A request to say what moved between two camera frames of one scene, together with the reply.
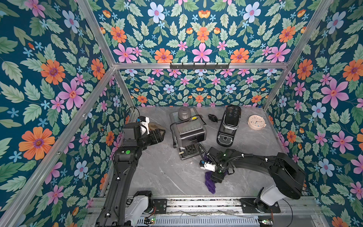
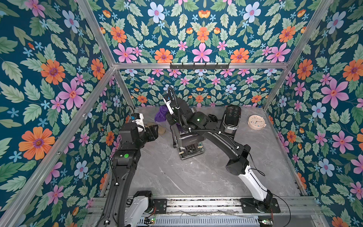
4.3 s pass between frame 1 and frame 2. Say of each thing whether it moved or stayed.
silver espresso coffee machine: stayed
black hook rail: stayed
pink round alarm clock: stayed
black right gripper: moved
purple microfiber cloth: moved
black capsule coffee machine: stayed
